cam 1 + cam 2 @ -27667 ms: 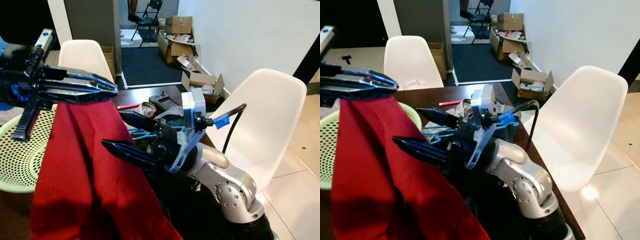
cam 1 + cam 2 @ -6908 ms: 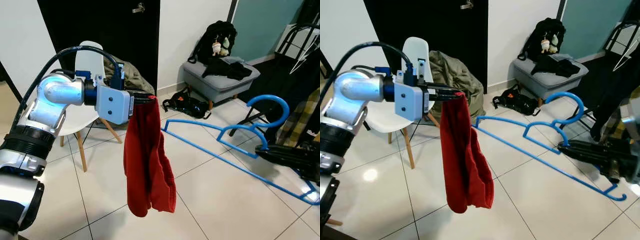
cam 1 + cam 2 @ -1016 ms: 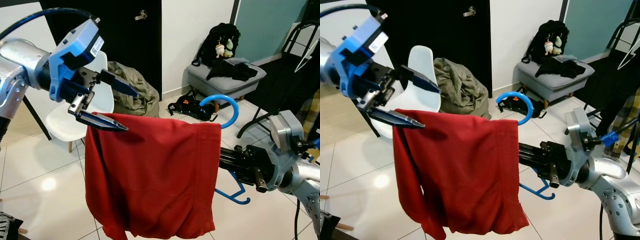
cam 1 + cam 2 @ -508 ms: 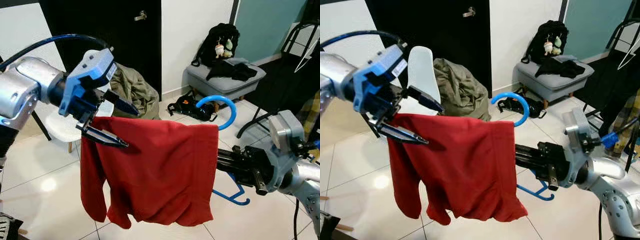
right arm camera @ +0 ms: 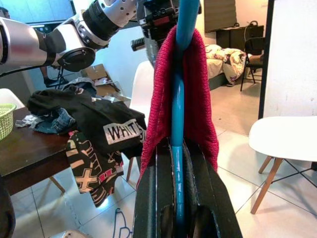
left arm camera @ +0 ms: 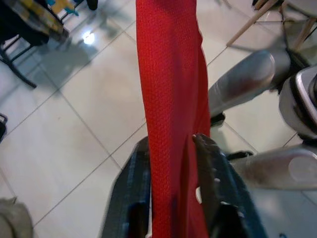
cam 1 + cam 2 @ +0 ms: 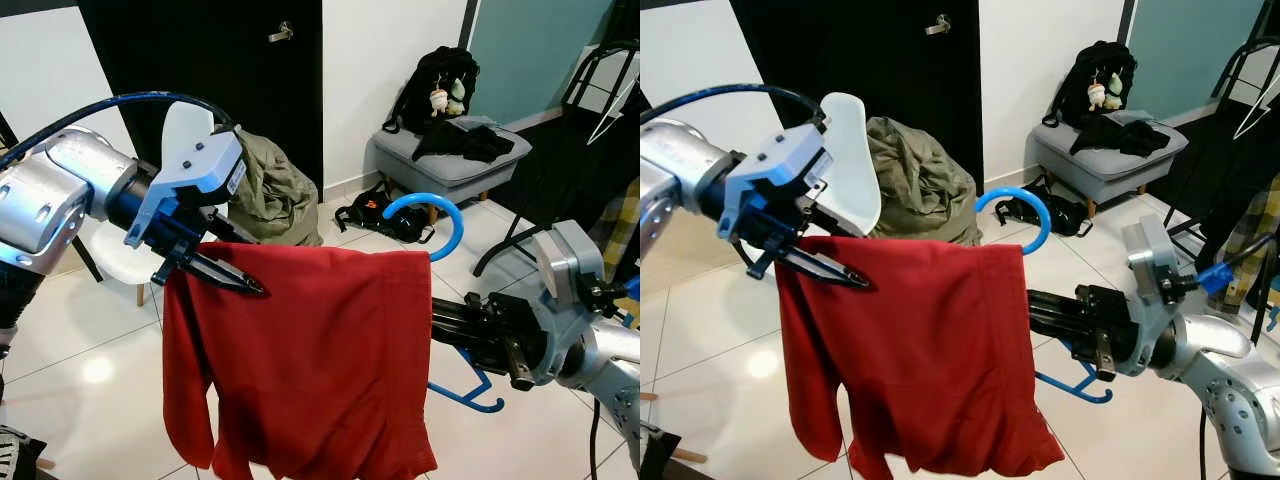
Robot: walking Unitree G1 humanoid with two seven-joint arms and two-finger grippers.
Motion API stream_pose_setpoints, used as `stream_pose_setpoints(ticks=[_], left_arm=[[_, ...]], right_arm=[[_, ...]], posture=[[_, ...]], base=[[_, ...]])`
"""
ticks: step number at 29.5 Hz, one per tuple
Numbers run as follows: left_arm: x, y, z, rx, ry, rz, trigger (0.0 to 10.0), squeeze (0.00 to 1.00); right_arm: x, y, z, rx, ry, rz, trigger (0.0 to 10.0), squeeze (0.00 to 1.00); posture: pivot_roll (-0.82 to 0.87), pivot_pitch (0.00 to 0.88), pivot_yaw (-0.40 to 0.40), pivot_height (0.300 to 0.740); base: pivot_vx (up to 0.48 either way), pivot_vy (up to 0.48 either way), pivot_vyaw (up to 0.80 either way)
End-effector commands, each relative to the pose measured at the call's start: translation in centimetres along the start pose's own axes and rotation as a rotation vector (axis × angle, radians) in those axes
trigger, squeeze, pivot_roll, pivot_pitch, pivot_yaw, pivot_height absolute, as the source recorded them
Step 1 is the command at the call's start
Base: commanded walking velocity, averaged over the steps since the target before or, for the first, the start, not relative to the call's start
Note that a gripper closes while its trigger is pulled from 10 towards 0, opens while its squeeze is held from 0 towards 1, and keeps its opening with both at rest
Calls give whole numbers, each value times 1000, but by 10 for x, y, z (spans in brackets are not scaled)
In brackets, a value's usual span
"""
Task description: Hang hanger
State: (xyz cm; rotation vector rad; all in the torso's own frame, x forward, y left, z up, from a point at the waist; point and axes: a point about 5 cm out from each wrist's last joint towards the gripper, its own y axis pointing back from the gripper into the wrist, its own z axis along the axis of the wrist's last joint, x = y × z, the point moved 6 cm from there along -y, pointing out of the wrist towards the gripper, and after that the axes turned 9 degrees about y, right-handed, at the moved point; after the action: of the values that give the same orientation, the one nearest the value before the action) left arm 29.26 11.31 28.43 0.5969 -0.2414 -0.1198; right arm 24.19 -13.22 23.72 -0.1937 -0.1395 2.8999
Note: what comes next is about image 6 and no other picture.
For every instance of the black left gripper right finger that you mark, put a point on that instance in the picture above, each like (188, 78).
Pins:
(223, 188)

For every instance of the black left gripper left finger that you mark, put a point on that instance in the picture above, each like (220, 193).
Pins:
(128, 193)

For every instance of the silver robot leg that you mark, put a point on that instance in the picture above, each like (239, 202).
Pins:
(242, 84)
(277, 171)

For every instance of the grey padded bench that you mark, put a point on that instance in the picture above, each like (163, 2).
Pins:
(12, 220)

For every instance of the black bag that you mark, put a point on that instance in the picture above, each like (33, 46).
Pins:
(2, 126)

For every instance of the black metal clothes rack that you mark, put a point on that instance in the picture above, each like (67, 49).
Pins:
(27, 79)

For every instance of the brown plaid shirt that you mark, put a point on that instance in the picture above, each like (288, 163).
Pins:
(49, 22)

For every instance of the white plastic chair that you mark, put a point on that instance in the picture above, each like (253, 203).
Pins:
(302, 7)

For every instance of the black jacket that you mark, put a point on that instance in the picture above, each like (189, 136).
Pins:
(17, 27)

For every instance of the yellow garment red marks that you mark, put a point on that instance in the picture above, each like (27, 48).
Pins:
(33, 3)

